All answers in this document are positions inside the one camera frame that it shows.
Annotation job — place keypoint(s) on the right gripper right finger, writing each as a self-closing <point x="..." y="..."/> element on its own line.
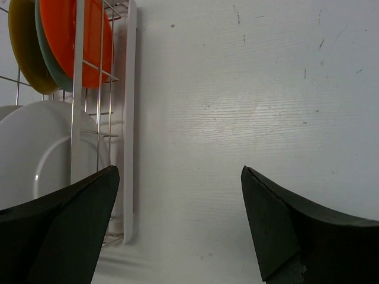
<point x="299" y="241"/>

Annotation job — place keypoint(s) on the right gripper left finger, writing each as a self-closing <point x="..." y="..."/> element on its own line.
<point x="57" y="238"/>

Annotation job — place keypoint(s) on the plain white plate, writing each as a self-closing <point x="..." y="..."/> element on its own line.
<point x="35" y="151"/>

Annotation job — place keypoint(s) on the teal patterned plate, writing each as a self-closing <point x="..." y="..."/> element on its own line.
<point x="57" y="73"/>

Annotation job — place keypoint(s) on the yellow patterned plate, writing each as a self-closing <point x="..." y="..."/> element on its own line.
<point x="25" y="45"/>

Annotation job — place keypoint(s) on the orange plate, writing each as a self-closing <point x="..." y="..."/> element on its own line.
<point x="59" y="23"/>

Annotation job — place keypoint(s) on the metal wire dish rack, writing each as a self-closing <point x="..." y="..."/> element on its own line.
<point x="102" y="121"/>

